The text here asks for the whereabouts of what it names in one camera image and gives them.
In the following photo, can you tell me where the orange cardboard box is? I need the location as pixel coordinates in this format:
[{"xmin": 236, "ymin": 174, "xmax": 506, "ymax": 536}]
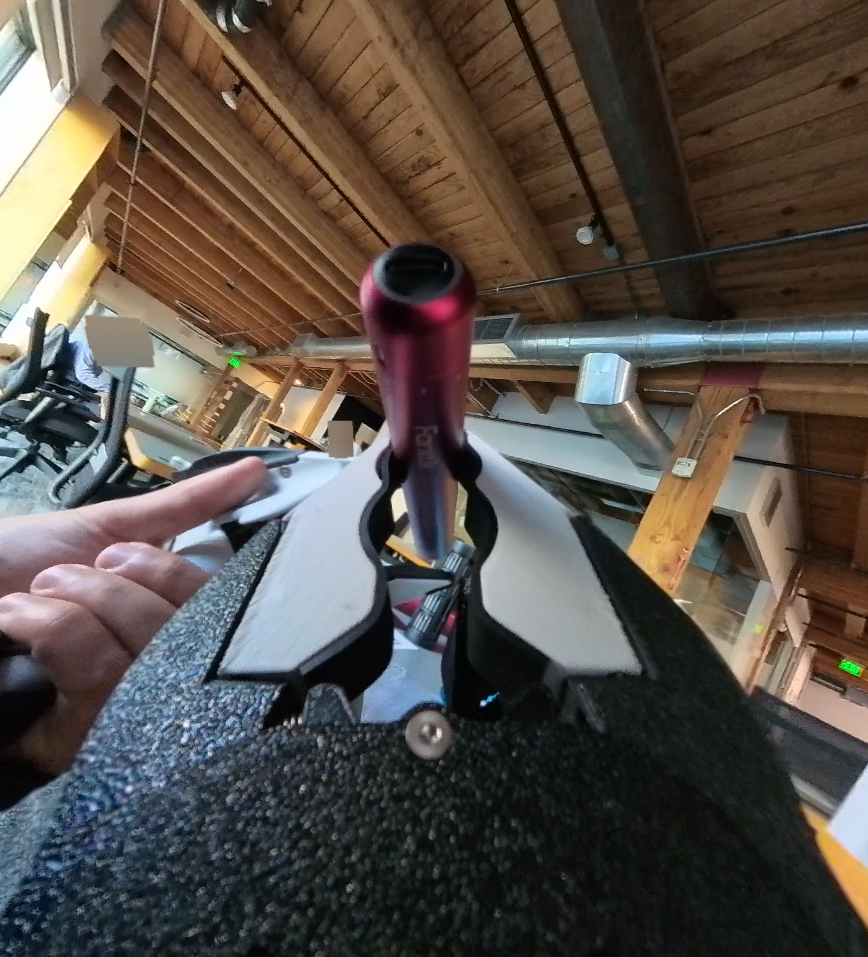
[{"xmin": 800, "ymin": 736, "xmax": 868, "ymax": 957}]

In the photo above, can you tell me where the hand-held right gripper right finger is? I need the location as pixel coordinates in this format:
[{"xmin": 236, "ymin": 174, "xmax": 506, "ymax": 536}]
[{"xmin": 460, "ymin": 432, "xmax": 644, "ymax": 719}]

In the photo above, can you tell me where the dark large ceiling pipe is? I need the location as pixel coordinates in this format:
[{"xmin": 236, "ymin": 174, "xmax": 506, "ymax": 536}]
[{"xmin": 554, "ymin": 0, "xmax": 715, "ymax": 319}]

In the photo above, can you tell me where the wooden support post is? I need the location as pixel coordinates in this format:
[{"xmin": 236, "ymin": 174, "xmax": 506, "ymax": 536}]
[{"xmin": 627, "ymin": 385, "xmax": 764, "ymax": 595}]

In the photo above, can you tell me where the black office chair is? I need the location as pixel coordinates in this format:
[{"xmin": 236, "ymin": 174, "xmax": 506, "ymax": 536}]
[
  {"xmin": 49, "ymin": 365, "xmax": 144, "ymax": 511},
  {"xmin": 0, "ymin": 305, "xmax": 106, "ymax": 494}
]

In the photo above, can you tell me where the silver ventilation duct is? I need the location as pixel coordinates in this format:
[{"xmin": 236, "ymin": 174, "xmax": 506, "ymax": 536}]
[{"xmin": 292, "ymin": 308, "xmax": 868, "ymax": 474}]

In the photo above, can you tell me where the magenta electric screwdriver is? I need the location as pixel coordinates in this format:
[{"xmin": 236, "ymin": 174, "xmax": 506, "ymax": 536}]
[{"xmin": 359, "ymin": 241, "xmax": 477, "ymax": 565}]

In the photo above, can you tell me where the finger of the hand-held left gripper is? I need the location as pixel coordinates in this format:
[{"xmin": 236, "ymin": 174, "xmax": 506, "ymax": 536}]
[
  {"xmin": 242, "ymin": 458, "xmax": 351, "ymax": 524},
  {"xmin": 174, "ymin": 446, "xmax": 306, "ymax": 483}
]

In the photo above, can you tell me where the thin black ceiling pipe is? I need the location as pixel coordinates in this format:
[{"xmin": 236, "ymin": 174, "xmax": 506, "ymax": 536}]
[{"xmin": 479, "ymin": 213, "xmax": 868, "ymax": 296}]

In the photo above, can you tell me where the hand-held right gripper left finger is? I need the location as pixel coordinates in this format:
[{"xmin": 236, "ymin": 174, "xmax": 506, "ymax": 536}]
[{"xmin": 216, "ymin": 437, "xmax": 407, "ymax": 704}]

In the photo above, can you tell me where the person's left hand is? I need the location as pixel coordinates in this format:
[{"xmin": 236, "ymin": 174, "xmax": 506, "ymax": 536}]
[{"xmin": 0, "ymin": 456, "xmax": 272, "ymax": 780}]

